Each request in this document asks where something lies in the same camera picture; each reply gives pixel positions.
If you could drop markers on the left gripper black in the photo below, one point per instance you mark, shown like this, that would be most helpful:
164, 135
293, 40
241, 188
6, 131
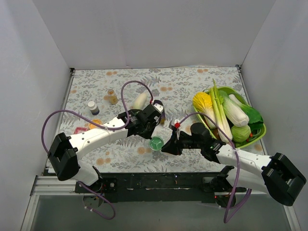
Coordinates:
149, 130

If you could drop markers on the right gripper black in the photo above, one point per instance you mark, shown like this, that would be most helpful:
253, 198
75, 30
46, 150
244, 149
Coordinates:
176, 143

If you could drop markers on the white vitamin B bottle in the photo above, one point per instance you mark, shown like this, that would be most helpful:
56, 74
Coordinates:
93, 107

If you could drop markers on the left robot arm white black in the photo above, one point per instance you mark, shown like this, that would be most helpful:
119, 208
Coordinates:
66, 152

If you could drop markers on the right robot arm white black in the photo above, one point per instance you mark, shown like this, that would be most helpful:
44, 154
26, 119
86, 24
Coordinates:
275, 175

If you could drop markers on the green round pill container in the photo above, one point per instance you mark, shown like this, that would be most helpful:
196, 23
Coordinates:
156, 143

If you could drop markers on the purple eggplant toy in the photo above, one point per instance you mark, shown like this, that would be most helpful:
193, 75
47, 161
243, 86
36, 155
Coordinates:
163, 116

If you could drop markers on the white eggplant toy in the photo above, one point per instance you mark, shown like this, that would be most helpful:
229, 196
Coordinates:
140, 101

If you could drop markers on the amber pill bottle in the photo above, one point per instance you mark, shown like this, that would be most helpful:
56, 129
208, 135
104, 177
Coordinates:
112, 97

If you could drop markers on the floral patterned table mat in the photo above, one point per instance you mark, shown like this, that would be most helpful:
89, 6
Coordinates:
174, 87

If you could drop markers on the yellow napa cabbage toy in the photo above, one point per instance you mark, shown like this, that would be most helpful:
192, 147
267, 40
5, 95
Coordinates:
203, 103

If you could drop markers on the orange round pill container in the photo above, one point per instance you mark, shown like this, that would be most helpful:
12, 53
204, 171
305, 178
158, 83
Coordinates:
93, 122

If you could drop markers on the green celery stalk toy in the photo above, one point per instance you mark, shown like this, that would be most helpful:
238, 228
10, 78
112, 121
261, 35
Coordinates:
224, 129

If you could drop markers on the pink rectangular pill box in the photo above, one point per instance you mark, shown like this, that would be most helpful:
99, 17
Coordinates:
79, 130

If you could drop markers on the white daikon radish toy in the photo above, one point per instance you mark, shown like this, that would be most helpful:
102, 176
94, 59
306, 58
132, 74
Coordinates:
236, 114

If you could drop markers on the round green cabbage toy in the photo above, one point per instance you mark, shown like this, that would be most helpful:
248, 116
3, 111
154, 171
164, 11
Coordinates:
240, 134

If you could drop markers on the green plastic basket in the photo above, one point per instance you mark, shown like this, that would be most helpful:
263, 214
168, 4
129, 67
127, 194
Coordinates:
256, 134

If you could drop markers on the green leafy vegetable toy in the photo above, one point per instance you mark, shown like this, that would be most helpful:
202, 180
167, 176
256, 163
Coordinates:
255, 119

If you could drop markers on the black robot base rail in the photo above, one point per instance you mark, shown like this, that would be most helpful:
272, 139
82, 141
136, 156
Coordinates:
166, 187

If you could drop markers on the aluminium frame rail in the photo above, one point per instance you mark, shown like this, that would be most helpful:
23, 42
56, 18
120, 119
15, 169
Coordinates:
45, 185

